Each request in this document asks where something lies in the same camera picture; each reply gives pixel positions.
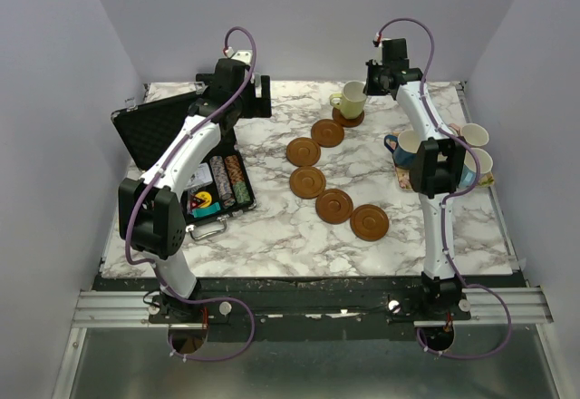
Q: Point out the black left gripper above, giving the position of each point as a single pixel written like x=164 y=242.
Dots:
x=259 y=106

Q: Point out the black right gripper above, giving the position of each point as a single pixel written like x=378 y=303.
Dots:
x=374 y=78

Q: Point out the light green mug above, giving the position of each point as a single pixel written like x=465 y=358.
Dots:
x=350 y=101

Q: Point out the brown wooden coaster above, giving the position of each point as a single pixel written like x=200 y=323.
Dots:
x=327 y=133
x=307 y=182
x=303 y=151
x=334 y=206
x=369 y=222
x=348 y=123

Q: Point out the dark blue mug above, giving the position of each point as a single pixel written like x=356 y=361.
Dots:
x=403 y=148

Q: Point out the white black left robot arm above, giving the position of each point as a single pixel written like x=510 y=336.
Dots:
x=151 y=219

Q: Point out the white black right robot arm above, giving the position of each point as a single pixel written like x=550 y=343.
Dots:
x=435 y=172

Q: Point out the black microphone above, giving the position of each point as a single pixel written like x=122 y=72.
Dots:
x=206 y=78

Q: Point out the black poker chip case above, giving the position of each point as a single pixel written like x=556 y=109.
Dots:
x=148 y=130

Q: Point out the white card deck box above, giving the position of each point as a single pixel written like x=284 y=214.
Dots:
x=201 y=178

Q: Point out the floral serving tray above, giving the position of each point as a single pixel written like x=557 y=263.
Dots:
x=485 y=180

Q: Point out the yellow dealer button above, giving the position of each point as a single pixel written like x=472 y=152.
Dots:
x=201 y=200

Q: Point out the teal rectangular block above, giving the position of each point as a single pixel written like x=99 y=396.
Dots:
x=199 y=213

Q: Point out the pink mug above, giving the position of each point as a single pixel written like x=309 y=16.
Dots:
x=474 y=134

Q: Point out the light blue mug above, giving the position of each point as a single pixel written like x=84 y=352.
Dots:
x=475 y=168

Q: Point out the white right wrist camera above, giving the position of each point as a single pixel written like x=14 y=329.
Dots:
x=378 y=44

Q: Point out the aluminium mounting rail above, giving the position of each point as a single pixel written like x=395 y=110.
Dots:
x=526 y=305

